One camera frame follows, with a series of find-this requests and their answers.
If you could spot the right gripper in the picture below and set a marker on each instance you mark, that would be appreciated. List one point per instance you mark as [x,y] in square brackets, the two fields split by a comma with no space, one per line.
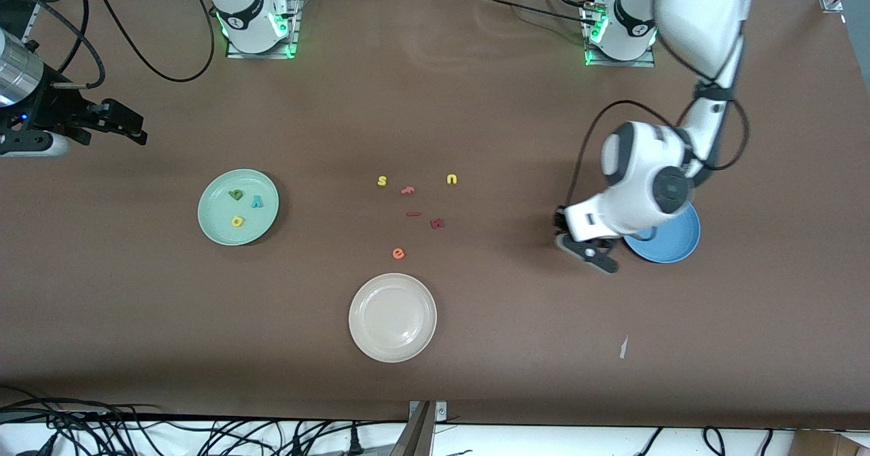
[56,111]

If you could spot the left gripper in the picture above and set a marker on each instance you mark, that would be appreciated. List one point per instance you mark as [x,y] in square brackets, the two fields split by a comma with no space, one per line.
[559,221]

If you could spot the green foam letter b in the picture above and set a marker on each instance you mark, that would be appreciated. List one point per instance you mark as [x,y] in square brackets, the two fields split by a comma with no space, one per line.
[236,198]

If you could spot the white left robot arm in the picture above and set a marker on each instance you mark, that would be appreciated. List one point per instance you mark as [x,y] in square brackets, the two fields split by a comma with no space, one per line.
[632,198]

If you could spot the blue plate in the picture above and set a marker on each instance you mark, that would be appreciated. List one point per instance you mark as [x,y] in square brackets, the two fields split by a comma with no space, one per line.
[673,242]

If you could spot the white tape scrap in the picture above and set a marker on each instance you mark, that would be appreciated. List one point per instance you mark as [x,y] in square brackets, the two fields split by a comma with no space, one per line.
[623,348]

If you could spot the light green plate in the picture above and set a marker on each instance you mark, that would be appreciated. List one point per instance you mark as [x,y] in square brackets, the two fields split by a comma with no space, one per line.
[217,228]

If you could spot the brown table cover sheet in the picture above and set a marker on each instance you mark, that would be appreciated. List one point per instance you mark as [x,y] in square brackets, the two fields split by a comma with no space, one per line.
[476,102]

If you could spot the cream white plate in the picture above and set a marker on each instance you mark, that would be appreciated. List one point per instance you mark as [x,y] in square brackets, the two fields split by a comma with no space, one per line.
[393,317]

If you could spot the black power plug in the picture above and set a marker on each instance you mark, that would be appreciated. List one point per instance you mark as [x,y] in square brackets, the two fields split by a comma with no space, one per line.
[354,439]

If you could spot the brown cardboard box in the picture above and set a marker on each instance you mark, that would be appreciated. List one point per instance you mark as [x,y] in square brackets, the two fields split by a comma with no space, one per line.
[829,446]

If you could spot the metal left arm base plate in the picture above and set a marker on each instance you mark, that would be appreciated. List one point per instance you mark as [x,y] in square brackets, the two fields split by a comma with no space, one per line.
[618,63]

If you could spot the metal table edge bracket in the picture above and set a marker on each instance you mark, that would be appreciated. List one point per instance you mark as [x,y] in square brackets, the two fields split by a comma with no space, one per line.
[421,435]

